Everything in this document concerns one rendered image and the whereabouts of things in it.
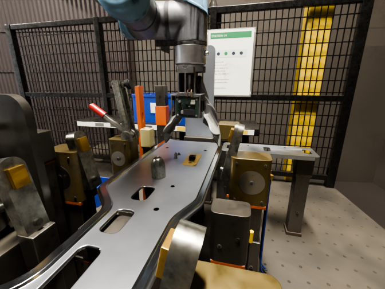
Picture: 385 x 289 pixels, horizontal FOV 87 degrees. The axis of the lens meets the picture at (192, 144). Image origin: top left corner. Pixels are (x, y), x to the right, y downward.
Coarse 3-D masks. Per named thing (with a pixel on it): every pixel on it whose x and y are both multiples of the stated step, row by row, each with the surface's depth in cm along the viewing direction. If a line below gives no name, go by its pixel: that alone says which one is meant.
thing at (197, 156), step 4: (188, 156) 60; (192, 156) 57; (196, 156) 60; (200, 156) 60; (184, 160) 57; (188, 160) 57; (192, 160) 57; (196, 160) 57; (184, 164) 54; (188, 164) 54; (192, 164) 54; (196, 164) 54
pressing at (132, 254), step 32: (128, 192) 40; (160, 192) 40; (192, 192) 40; (96, 224) 31; (128, 224) 31; (160, 224) 31; (64, 256) 25; (128, 256) 25; (0, 288) 21; (32, 288) 21; (96, 288) 21; (128, 288) 21
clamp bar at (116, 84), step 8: (120, 80) 58; (128, 80) 55; (112, 88) 57; (120, 88) 56; (128, 88) 56; (120, 96) 56; (120, 104) 57; (128, 104) 59; (120, 112) 57; (128, 112) 60; (120, 120) 58; (128, 120) 60; (128, 128) 58; (136, 136) 62
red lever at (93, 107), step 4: (92, 104) 60; (92, 108) 60; (96, 108) 60; (100, 108) 61; (96, 112) 60; (100, 112) 60; (104, 112) 60; (100, 116) 60; (104, 116) 60; (108, 116) 60; (108, 120) 60; (112, 120) 60; (112, 124) 60; (116, 124) 60; (120, 124) 60; (120, 128) 60; (132, 132) 60; (132, 136) 61
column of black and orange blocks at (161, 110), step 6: (156, 90) 85; (162, 90) 84; (156, 96) 85; (162, 96) 85; (156, 102) 86; (162, 102) 85; (156, 108) 87; (162, 108) 86; (168, 108) 89; (156, 114) 87; (162, 114) 87; (168, 114) 89; (156, 120) 88; (162, 120) 87; (162, 126) 88; (162, 132) 89; (162, 138) 90
